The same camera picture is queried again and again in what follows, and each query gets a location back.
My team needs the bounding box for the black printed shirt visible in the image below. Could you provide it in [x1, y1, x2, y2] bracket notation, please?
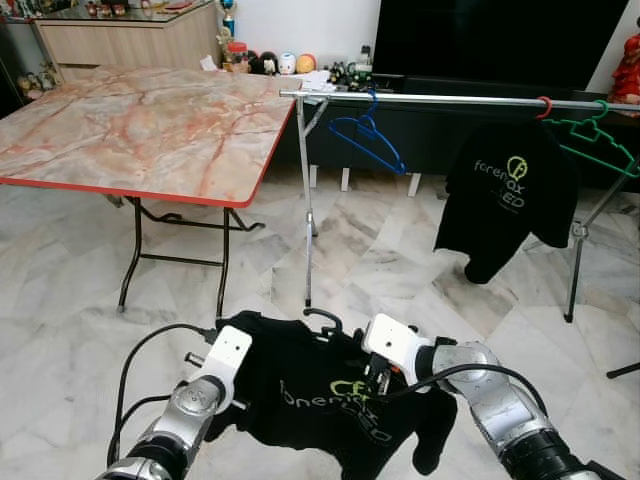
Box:
[205, 310, 459, 480]
[433, 120, 581, 286]

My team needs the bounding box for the black plastic hanger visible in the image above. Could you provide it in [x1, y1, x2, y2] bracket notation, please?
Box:
[303, 308, 344, 336]

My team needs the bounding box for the blue plastic hanger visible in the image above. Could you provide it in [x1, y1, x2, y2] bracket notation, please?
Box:
[328, 88, 408, 176]

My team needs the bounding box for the green plastic hanger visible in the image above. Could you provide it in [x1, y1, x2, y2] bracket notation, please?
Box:
[545, 98, 640, 181]

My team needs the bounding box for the black stand foot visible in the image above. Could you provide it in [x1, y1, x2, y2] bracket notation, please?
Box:
[605, 362, 640, 380]

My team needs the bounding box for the black TV console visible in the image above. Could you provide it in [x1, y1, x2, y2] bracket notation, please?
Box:
[270, 80, 640, 196]

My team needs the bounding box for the silver metal clothes rack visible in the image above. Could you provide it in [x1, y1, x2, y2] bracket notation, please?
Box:
[280, 88, 640, 324]

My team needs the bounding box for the black soundbar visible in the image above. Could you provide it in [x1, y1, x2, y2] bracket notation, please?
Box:
[400, 78, 611, 99]

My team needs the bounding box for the marble pattern folding table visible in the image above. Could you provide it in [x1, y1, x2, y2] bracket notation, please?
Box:
[0, 68, 301, 321]

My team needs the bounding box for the red lidded jar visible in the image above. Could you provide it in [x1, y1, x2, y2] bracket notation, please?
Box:
[224, 40, 249, 73]

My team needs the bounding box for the black television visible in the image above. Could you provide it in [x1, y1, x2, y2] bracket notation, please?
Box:
[372, 0, 640, 86]

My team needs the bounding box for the blue hanging ornament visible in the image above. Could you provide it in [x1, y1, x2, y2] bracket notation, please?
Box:
[220, 0, 239, 39]

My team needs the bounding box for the red laughing Buddha statue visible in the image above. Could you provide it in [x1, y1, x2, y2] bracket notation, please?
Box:
[608, 35, 640, 106]

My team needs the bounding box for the light wooden sideboard cabinet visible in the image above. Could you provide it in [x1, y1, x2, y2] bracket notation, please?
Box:
[35, 5, 223, 83]

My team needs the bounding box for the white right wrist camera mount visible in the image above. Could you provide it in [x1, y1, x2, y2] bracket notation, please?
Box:
[362, 313, 421, 373]

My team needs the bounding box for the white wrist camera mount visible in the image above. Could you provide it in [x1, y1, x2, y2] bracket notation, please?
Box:
[362, 313, 421, 373]
[203, 325, 254, 409]

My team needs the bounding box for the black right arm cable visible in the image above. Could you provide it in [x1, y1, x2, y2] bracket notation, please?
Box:
[385, 362, 551, 421]

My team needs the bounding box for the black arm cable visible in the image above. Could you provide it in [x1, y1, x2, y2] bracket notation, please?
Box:
[385, 362, 551, 421]
[105, 322, 219, 469]

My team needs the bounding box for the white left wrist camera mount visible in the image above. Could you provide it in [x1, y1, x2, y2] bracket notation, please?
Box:
[203, 325, 254, 409]

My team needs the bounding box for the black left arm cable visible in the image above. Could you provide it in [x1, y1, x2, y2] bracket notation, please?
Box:
[105, 322, 219, 469]

